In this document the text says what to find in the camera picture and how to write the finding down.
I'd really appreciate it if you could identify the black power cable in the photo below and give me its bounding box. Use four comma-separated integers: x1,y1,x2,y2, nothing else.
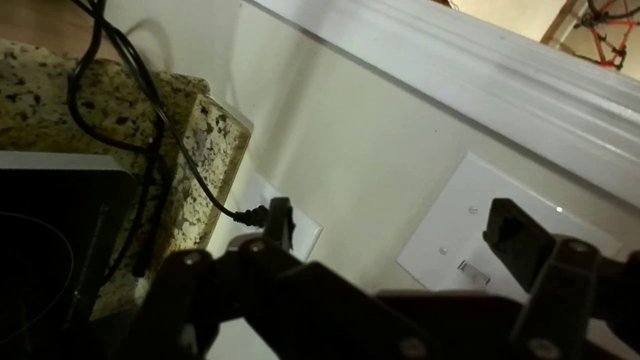
66,0,273,279

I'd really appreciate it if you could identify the white light switch plate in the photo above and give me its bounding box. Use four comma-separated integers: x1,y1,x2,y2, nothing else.
397,151,627,303

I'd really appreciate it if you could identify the red bicycle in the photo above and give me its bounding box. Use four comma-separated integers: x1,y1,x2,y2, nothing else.
558,0,640,72

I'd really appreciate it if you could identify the white door frame trim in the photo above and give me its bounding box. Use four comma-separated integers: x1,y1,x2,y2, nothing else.
245,0,640,210

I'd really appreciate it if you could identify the white wall outlet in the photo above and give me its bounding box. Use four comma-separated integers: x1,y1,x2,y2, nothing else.
232,173,327,261

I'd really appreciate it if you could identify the granite countertop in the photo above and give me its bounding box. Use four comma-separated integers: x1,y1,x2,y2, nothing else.
0,38,254,323

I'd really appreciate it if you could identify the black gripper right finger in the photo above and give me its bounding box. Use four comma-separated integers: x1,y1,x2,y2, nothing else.
483,195,640,360

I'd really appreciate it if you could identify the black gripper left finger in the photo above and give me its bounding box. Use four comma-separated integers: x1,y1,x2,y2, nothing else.
126,195,402,360

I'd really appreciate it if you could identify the portable induction cooktop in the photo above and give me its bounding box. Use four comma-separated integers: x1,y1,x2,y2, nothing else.
0,150,140,360

